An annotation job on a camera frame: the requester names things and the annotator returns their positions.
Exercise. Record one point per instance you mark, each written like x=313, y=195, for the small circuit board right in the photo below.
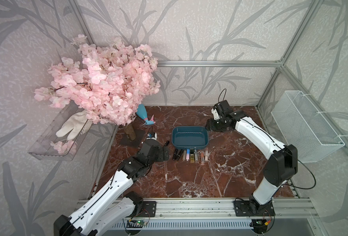
x=260, y=226

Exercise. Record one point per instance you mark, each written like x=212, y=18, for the dark square tree base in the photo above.
x=125, y=141

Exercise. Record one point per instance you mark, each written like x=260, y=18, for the teal plastic storage box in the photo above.
x=190, y=137

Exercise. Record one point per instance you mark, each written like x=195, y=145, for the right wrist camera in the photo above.
x=221, y=110

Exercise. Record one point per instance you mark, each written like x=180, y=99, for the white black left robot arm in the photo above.
x=99, y=213

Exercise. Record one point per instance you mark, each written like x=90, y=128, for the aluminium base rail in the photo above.
x=223, y=213

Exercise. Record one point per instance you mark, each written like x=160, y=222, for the white fabric glove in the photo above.
x=77, y=124

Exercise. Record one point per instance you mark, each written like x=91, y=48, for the green circuit board left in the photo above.
x=138, y=223

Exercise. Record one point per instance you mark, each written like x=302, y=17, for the brown artificial tree trunk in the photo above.
x=129, y=132

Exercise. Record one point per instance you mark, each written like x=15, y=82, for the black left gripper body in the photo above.
x=158, y=156

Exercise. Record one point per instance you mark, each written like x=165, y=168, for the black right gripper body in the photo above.
x=215, y=125

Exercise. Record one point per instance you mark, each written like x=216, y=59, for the white wire mesh basket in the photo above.
x=305, y=127

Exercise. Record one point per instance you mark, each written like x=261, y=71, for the pink cherry blossom tree crown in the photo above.
x=109, y=83

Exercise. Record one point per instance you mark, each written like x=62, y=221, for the gold black lipstick tube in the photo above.
x=192, y=156

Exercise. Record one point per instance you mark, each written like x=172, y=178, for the pale pink lipstick tube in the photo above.
x=206, y=155

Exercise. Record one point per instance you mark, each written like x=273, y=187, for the pink clear lip gloss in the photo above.
x=202, y=156

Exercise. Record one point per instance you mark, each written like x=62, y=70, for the blue pink lipstick tube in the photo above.
x=187, y=154

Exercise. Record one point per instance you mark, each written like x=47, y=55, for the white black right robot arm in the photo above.
x=282, y=160

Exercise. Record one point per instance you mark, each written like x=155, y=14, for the silver grey lipstick tube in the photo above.
x=195, y=155

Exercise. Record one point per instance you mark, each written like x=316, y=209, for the beige slim lipstick tube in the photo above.
x=184, y=155

